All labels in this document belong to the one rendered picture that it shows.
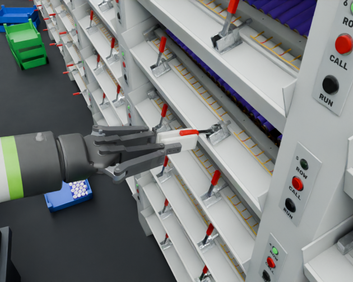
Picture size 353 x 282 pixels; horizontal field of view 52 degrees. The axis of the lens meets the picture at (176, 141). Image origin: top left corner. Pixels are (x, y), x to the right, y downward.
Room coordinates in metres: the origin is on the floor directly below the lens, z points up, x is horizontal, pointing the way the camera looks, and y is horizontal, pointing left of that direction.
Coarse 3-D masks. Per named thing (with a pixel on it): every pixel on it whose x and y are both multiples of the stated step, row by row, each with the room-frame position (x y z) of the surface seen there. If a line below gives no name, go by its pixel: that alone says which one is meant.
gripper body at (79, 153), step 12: (72, 144) 0.39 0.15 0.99; (84, 144) 0.40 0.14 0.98; (108, 144) 0.43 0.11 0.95; (72, 156) 0.38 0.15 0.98; (84, 156) 0.38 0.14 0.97; (96, 156) 0.40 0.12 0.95; (108, 156) 0.40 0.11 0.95; (72, 168) 0.37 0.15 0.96; (84, 168) 0.37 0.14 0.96; (96, 168) 0.38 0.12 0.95; (72, 180) 0.37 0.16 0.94
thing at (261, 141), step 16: (160, 32) 0.88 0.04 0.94; (176, 48) 0.79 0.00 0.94; (192, 64) 0.72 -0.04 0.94; (208, 80) 0.65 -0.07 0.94; (224, 96) 0.59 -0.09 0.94; (240, 112) 0.54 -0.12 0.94; (256, 128) 0.49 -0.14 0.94; (256, 144) 0.47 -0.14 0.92; (272, 144) 0.45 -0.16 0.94; (272, 160) 0.43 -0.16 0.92
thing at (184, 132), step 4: (212, 128) 0.51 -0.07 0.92; (180, 132) 0.48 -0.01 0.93; (184, 132) 0.48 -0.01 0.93; (188, 132) 0.49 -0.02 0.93; (192, 132) 0.49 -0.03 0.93; (196, 132) 0.49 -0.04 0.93; (200, 132) 0.50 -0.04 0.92; (204, 132) 0.50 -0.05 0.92; (208, 132) 0.50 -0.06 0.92; (212, 132) 0.51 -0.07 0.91
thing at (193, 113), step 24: (144, 24) 0.91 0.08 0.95; (144, 48) 0.87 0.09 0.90; (144, 72) 0.82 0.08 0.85; (168, 72) 0.75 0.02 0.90; (168, 96) 0.66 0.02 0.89; (192, 96) 0.64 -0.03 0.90; (192, 120) 0.57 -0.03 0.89; (216, 120) 0.56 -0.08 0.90; (216, 144) 0.50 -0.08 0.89; (240, 144) 0.49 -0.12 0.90; (240, 168) 0.43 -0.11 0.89; (240, 192) 0.41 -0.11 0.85; (264, 192) 0.34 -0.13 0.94
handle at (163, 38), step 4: (164, 36) 0.77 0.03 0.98; (164, 40) 0.75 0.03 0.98; (160, 44) 0.76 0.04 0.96; (164, 44) 0.75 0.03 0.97; (160, 48) 0.76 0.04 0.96; (164, 48) 0.76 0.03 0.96; (160, 52) 0.75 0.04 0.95; (160, 56) 0.75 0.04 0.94; (160, 60) 0.75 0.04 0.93; (156, 64) 0.75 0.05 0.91; (160, 64) 0.75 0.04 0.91
